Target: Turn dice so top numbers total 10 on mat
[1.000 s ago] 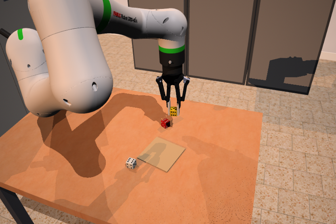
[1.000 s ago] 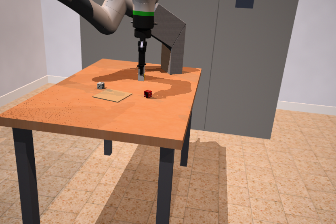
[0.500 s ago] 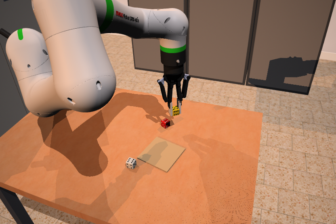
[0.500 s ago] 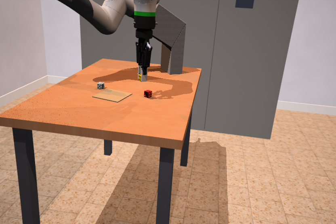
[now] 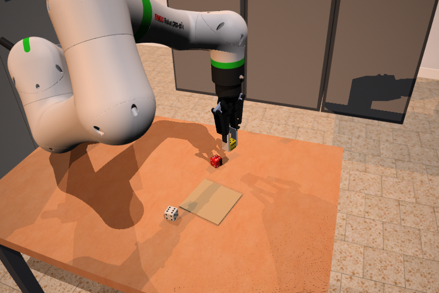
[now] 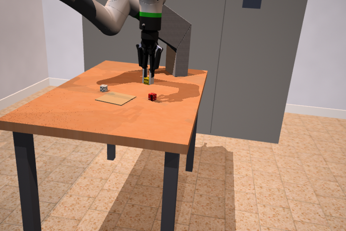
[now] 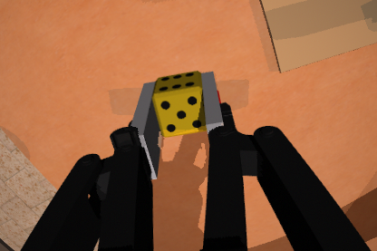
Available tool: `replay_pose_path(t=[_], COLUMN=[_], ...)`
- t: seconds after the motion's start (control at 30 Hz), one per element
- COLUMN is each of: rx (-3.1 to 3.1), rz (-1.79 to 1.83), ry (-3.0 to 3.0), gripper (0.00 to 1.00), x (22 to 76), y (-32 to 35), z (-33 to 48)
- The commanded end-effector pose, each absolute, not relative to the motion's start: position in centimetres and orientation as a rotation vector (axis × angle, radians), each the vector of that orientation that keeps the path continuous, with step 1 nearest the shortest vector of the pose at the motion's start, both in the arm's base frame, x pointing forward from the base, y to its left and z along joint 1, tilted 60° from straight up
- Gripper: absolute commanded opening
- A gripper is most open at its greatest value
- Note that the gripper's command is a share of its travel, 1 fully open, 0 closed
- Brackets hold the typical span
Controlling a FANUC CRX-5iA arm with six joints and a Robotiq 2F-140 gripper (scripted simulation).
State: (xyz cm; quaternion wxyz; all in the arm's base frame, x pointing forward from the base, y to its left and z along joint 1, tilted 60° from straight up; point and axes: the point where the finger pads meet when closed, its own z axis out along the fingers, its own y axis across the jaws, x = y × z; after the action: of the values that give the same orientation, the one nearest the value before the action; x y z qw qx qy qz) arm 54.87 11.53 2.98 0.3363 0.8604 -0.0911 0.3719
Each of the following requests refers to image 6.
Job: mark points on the yellow die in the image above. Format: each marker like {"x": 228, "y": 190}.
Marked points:
{"x": 146, "y": 80}

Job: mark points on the dark red die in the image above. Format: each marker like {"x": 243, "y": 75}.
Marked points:
{"x": 152, "y": 96}

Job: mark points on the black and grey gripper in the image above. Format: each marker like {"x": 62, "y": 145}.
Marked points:
{"x": 146, "y": 48}

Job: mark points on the tan flat mat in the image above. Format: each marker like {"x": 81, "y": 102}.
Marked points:
{"x": 116, "y": 98}

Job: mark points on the white die with black pips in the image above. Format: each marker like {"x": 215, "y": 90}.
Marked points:
{"x": 103, "y": 88}

